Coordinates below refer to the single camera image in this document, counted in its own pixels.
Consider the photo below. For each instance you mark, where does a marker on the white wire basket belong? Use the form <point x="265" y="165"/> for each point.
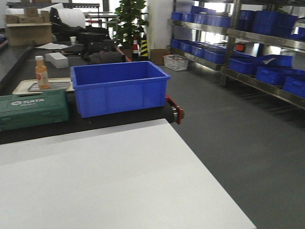
<point x="175" y="62"/>

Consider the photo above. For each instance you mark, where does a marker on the large blue plastic bin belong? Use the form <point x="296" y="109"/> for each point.
<point x="103" y="89"/>

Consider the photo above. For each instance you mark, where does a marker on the green potted plant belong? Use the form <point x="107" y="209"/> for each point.
<point x="129" y="22"/>

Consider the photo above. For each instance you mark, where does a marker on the orange juice bottle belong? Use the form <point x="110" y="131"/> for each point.
<point x="41" y="73"/>

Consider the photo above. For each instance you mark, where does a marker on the large cardboard box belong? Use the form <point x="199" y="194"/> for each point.
<point x="27" y="33"/>

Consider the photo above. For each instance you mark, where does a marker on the red white traffic cone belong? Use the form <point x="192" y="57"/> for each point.
<point x="135" y="49"/>

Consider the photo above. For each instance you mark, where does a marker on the beige plastic tray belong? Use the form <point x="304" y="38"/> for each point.
<point x="22" y="88"/>

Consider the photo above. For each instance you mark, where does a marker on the red conveyor end bracket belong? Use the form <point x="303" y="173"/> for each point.
<point x="178" y="112"/>

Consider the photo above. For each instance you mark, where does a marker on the white paper cup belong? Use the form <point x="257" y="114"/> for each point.
<point x="73" y="40"/>

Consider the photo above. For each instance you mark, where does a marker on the dark cloth bundle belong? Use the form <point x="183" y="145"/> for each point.
<point x="104" y="57"/>

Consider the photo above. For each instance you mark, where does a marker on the white foam block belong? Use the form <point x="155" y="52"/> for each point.
<point x="57" y="59"/>

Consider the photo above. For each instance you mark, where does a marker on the brown cardboard box on floor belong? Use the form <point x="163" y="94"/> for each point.
<point x="156" y="56"/>

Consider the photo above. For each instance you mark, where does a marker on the black bag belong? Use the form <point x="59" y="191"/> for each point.
<point x="95" y="47"/>

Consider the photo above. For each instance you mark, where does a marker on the green SATA tool case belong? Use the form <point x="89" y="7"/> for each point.
<point x="32" y="110"/>

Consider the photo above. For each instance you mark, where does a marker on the small metal tray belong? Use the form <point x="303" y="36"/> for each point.
<point x="52" y="86"/>

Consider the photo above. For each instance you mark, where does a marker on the black yellow traffic cone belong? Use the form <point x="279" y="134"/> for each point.
<point x="144" y="49"/>

